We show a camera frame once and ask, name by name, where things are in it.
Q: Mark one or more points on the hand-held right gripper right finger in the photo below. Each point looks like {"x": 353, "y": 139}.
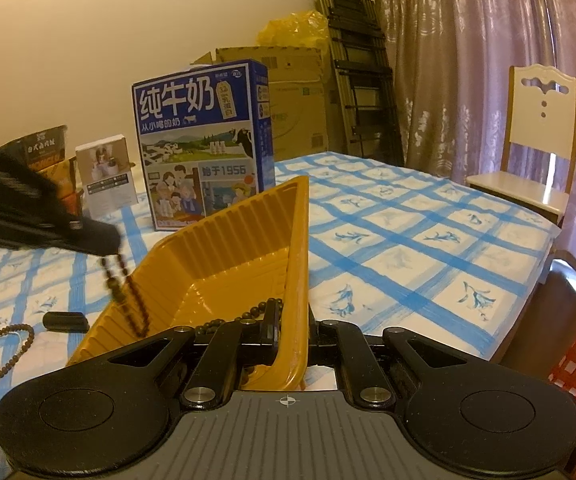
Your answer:
{"x": 314, "y": 332}

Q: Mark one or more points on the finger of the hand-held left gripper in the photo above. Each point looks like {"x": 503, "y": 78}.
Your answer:
{"x": 95, "y": 237}

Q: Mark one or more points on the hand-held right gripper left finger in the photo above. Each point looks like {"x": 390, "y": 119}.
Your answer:
{"x": 217, "y": 355}

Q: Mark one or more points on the yellow plastic tray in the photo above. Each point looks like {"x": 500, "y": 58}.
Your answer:
{"x": 217, "y": 260}

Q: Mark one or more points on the black instant noodle bowl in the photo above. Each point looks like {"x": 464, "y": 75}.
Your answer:
{"x": 60, "y": 175}
{"x": 37, "y": 145}
{"x": 70, "y": 202}

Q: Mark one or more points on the small white box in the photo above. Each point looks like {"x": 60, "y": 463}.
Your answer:
{"x": 107, "y": 177}

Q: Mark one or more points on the black oval fob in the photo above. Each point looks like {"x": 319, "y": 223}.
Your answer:
{"x": 65, "y": 321}

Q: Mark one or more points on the blue milk carton box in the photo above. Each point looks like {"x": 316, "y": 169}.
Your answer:
{"x": 197, "y": 150}

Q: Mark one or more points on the large cardboard box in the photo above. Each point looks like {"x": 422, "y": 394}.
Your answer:
{"x": 293, "y": 95}

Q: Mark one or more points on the black folding ladder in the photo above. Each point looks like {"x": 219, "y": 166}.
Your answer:
{"x": 358, "y": 60}

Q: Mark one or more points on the yellow plastic bag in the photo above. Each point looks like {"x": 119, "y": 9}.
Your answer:
{"x": 293, "y": 32}

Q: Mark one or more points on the white wooden chair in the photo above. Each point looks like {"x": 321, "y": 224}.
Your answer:
{"x": 538, "y": 120}

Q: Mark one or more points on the pink patterned curtain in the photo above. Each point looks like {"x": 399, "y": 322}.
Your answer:
{"x": 468, "y": 35}

